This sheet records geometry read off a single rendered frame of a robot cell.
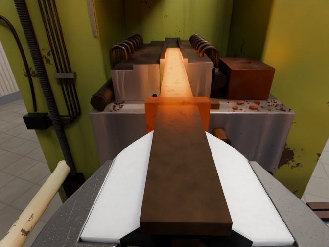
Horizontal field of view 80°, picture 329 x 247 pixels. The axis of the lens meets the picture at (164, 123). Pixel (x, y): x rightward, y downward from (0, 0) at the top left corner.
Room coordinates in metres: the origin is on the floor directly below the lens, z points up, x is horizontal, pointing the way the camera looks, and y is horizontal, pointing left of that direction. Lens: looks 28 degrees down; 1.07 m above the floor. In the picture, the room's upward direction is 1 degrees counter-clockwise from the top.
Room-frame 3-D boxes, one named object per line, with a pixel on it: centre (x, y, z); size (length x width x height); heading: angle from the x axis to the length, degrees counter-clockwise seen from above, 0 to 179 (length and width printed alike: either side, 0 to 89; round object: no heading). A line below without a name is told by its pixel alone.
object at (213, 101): (0.36, -0.08, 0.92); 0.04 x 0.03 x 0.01; 81
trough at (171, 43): (0.60, -0.03, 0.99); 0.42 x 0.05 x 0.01; 178
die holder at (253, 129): (0.61, -0.06, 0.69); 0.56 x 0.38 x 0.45; 178
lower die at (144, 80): (0.60, 0.00, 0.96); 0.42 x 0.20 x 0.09; 178
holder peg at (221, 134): (0.31, -0.10, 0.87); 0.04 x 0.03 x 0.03; 178
